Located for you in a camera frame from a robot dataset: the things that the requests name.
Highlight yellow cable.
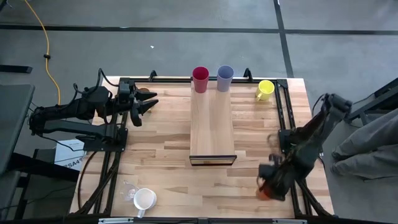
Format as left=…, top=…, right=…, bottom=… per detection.
left=24, top=0, right=62, bottom=106

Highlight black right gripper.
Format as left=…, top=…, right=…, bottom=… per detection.
left=257, top=154, right=293, bottom=200

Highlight black furniture frame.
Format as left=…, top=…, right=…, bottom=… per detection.
left=345, top=77, right=398, bottom=126

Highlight wooden shelf with black frame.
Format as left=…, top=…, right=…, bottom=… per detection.
left=188, top=79, right=238, bottom=167

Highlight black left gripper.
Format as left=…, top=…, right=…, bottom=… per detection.
left=116, top=88, right=159, bottom=128

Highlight clear glass cup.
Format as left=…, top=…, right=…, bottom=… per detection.
left=119, top=180, right=141, bottom=203

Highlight red plastic cup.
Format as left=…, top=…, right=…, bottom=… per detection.
left=192, top=66, right=210, bottom=94

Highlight white mug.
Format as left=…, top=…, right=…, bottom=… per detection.
left=133, top=187, right=157, bottom=219

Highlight person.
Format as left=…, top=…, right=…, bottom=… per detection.
left=330, top=107, right=398, bottom=182

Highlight black table frame rails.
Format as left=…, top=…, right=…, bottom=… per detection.
left=70, top=68, right=335, bottom=219

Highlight black floor bar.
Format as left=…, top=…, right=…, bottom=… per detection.
left=0, top=63, right=34, bottom=75

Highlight orange plastic cup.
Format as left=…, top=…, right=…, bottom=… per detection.
left=256, top=186, right=272, bottom=202

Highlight white printed box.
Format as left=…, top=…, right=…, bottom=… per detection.
left=54, top=139, right=87, bottom=172

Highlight yellow mug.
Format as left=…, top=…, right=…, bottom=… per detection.
left=255, top=80, right=275, bottom=102

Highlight purple plastic cup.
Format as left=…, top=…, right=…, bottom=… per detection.
left=216, top=64, right=234, bottom=93

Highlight grey desk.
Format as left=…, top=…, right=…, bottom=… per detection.
left=0, top=83, right=35, bottom=175

